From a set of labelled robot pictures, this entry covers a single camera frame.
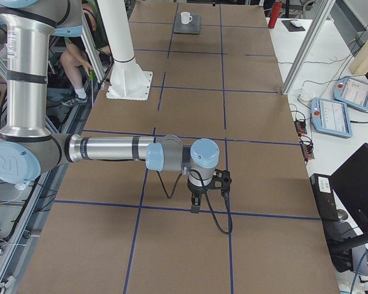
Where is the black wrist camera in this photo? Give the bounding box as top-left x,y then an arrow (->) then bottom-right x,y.
207,169 -> 232,198

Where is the black power strip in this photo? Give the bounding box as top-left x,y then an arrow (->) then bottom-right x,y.
294,119 -> 307,136
300,141 -> 315,162

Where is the aluminium frame post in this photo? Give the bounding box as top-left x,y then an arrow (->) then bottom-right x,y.
282,0 -> 335,95

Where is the black monitor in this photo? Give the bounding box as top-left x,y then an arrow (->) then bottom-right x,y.
331,143 -> 368,232

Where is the white plastic cup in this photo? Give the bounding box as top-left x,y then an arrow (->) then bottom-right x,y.
180,11 -> 193,25

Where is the black computer mouse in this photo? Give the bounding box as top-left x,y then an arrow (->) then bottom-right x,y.
290,20 -> 302,28

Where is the teach pendant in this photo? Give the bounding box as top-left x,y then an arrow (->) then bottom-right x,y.
334,77 -> 368,111
310,97 -> 353,138

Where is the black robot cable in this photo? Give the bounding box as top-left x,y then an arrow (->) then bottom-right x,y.
155,170 -> 234,236

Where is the teach pendant near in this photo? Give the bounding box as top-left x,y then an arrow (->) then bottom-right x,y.
310,97 -> 353,138

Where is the white metal base plate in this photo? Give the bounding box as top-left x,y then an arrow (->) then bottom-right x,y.
106,70 -> 153,101

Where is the black computer box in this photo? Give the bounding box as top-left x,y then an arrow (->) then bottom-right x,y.
310,173 -> 342,222

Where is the black power strip left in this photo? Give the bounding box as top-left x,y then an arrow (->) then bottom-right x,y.
294,119 -> 307,136

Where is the red bottle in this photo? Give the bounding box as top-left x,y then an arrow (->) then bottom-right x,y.
268,1 -> 282,29

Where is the person in green shirt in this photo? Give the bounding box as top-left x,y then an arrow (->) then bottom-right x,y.
60,0 -> 110,107

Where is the teach pendant far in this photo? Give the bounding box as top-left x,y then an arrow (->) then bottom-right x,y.
334,77 -> 368,111

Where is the white camera mast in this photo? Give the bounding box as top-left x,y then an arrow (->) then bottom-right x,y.
98,0 -> 135,80

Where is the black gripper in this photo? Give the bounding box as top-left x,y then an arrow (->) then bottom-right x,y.
187,180 -> 217,213

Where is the grey closed laptop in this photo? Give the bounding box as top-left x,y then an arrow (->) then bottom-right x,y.
173,13 -> 201,34

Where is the black power strip right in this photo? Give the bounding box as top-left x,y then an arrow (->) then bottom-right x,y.
300,141 -> 315,162

